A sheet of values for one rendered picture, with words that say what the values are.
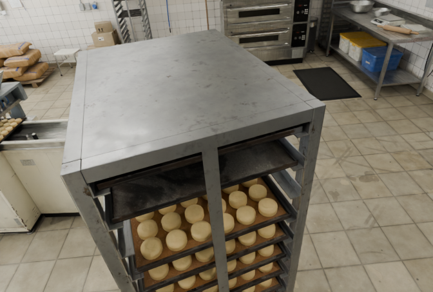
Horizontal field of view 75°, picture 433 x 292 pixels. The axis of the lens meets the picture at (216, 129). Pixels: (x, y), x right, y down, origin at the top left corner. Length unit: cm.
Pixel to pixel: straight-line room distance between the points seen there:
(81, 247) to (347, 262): 216
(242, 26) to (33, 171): 386
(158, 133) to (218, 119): 11
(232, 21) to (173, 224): 460
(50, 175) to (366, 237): 265
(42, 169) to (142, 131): 222
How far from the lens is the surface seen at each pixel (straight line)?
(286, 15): 531
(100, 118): 61
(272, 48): 544
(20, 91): 299
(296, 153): 67
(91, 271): 267
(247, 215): 75
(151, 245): 73
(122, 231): 69
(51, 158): 260
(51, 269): 284
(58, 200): 295
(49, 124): 280
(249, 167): 64
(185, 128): 51
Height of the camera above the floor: 210
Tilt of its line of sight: 34 degrees down
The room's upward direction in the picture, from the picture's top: 5 degrees counter-clockwise
